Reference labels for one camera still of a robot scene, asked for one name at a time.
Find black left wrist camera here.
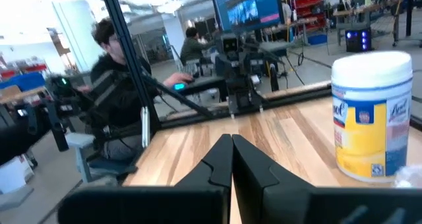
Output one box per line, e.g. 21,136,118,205
221,35,239,54

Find grey stool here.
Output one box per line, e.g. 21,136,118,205
64,132,138,184

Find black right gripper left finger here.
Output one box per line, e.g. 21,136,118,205
174,134,234,189

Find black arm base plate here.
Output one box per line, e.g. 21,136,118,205
226,94,264,117

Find blue screen monitor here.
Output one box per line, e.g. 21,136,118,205
210,0,285,33

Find black device blue lights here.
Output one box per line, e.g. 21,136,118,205
344,28,373,53

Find person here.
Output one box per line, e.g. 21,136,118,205
179,26,214,66
74,17,195,162

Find black metal table frame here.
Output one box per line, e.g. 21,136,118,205
98,0,422,132

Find red storage shelf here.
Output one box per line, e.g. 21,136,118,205
294,0,328,33

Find silver metal bar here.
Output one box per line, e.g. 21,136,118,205
140,106,152,149

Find white box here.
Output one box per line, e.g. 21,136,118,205
0,154,36,194

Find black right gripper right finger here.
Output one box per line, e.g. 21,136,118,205
231,134,316,224

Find yellow white Lysol wipes canister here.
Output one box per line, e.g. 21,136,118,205
330,51,414,184

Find blue bin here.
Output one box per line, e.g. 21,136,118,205
0,71,46,92

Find person's hand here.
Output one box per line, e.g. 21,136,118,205
163,72,195,88

